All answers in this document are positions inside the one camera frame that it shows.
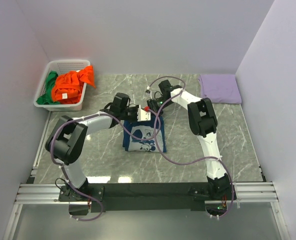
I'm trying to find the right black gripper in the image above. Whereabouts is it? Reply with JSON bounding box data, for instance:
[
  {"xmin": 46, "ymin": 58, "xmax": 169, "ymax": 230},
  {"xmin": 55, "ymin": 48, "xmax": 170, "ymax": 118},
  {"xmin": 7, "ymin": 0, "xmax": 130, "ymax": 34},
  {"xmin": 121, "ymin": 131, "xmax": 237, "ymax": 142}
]
[{"xmin": 146, "ymin": 97, "xmax": 172, "ymax": 122}]

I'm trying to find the blue t shirt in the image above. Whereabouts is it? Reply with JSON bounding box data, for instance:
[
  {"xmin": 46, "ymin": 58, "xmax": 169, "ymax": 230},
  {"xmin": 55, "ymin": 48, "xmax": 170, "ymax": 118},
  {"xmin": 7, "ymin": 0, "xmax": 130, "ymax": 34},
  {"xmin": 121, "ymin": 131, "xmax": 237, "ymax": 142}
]
[{"xmin": 122, "ymin": 116, "xmax": 159, "ymax": 152}]

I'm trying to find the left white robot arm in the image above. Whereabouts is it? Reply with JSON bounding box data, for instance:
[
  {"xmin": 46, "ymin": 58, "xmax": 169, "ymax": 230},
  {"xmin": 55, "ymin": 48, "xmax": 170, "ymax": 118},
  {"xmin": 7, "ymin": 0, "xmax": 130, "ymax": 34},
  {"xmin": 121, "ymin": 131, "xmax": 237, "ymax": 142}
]
[{"xmin": 45, "ymin": 92, "xmax": 140, "ymax": 201}]

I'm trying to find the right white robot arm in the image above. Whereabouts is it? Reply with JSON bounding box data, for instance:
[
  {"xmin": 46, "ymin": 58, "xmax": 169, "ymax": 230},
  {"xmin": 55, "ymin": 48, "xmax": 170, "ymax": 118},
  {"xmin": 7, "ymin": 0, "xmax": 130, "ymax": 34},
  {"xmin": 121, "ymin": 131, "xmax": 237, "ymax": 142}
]
[{"xmin": 153, "ymin": 76, "xmax": 235, "ymax": 200}]

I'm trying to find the orange t shirt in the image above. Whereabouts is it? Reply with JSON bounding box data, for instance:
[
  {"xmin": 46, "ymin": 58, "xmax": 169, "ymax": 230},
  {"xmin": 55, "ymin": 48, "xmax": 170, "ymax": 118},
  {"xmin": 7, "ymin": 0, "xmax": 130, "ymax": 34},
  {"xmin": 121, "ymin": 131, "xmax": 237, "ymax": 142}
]
[{"xmin": 51, "ymin": 65, "xmax": 96, "ymax": 105}]

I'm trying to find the folded purple t shirt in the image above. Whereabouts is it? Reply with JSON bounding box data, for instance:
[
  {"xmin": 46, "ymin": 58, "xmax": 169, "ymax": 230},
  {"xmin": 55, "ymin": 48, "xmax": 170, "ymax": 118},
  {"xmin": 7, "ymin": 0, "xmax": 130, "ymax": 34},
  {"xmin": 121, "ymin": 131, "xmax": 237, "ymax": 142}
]
[{"xmin": 198, "ymin": 74, "xmax": 242, "ymax": 105}]

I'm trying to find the white plastic laundry basket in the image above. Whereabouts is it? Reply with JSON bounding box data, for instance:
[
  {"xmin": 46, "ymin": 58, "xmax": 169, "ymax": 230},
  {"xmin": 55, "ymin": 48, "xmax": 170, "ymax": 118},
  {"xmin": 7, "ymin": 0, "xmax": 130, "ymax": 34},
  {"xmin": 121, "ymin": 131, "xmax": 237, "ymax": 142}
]
[{"xmin": 34, "ymin": 59, "xmax": 91, "ymax": 112}]

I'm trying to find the green t shirt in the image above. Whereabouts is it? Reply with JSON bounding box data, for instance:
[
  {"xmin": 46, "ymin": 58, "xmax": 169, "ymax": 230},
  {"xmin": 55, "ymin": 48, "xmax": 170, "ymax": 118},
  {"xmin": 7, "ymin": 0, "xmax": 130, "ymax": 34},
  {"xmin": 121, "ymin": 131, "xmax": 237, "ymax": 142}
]
[{"xmin": 36, "ymin": 71, "xmax": 60, "ymax": 105}]

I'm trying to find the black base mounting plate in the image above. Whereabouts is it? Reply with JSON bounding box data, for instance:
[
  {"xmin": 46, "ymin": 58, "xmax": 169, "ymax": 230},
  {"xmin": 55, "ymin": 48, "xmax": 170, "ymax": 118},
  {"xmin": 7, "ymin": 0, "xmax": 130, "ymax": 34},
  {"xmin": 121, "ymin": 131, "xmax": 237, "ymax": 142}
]
[{"xmin": 58, "ymin": 182, "xmax": 237, "ymax": 213}]

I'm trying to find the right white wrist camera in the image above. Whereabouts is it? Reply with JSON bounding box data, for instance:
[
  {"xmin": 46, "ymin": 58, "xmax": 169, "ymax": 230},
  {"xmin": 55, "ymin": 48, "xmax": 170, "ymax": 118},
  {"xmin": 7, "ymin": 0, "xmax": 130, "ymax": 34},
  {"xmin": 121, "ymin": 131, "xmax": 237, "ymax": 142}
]
[{"xmin": 145, "ymin": 86, "xmax": 157, "ymax": 99}]

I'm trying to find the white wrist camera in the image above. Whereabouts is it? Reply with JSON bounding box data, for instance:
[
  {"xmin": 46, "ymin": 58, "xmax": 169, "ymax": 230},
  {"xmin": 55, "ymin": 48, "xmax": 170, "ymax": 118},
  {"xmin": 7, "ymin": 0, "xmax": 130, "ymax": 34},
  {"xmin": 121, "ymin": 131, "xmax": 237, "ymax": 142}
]
[
  {"xmin": 137, "ymin": 105, "xmax": 151, "ymax": 122},
  {"xmin": 145, "ymin": 86, "xmax": 157, "ymax": 99}
]

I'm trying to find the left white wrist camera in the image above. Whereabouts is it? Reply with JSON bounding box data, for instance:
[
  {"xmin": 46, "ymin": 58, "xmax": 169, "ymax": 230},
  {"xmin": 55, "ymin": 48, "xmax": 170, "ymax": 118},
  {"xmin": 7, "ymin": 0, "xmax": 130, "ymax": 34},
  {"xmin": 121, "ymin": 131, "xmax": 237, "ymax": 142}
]
[{"xmin": 137, "ymin": 105, "xmax": 151, "ymax": 122}]

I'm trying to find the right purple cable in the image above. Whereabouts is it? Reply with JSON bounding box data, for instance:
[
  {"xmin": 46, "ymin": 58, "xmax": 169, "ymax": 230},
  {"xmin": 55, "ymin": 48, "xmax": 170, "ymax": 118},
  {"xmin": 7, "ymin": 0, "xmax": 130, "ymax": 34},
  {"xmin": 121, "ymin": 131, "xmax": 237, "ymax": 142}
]
[{"xmin": 147, "ymin": 76, "xmax": 236, "ymax": 222}]

